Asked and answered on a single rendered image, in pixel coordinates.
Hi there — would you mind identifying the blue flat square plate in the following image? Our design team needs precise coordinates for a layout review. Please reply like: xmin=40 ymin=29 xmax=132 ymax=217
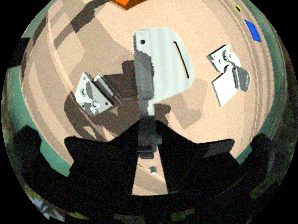
xmin=245 ymin=20 xmax=261 ymax=43

